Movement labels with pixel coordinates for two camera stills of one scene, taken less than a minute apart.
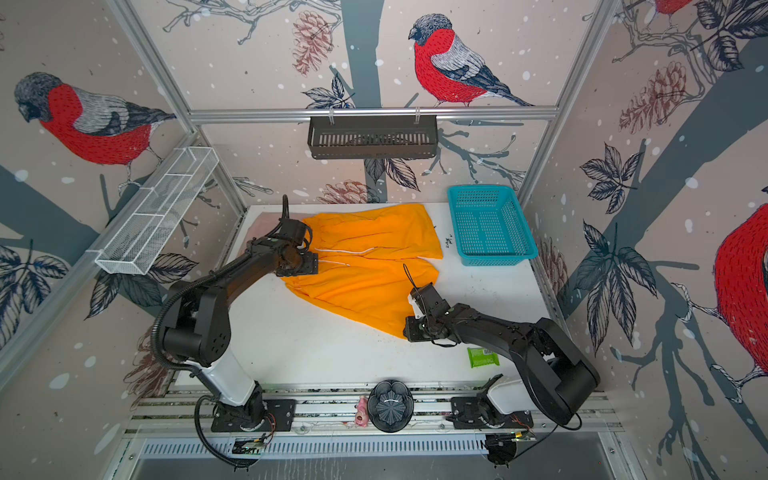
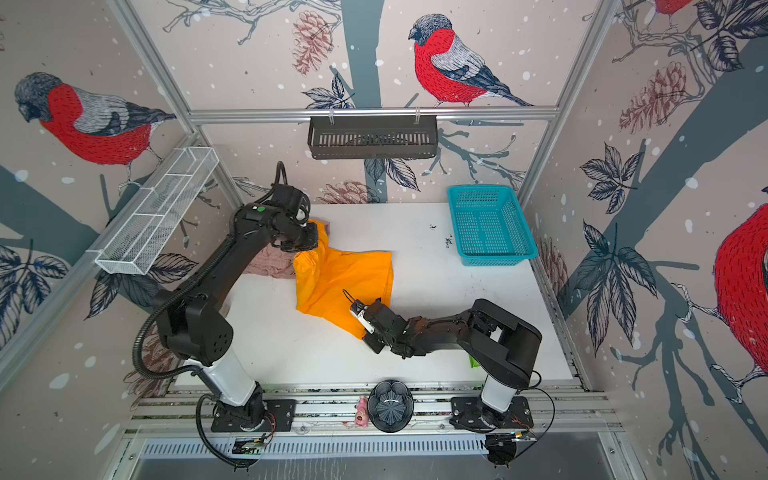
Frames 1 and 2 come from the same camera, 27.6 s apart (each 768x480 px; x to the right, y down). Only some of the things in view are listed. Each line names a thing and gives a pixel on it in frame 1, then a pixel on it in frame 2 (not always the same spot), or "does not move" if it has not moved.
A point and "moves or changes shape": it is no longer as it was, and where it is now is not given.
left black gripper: x=312 y=264 → x=312 y=242
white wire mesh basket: x=145 y=232 does not move
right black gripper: x=412 y=329 → x=375 y=342
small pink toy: x=362 y=416 does not move
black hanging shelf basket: x=373 y=137 does not move
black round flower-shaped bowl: x=391 y=405 does not move
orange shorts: x=370 y=262 moves or changes shape
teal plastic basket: x=493 y=229 does not move
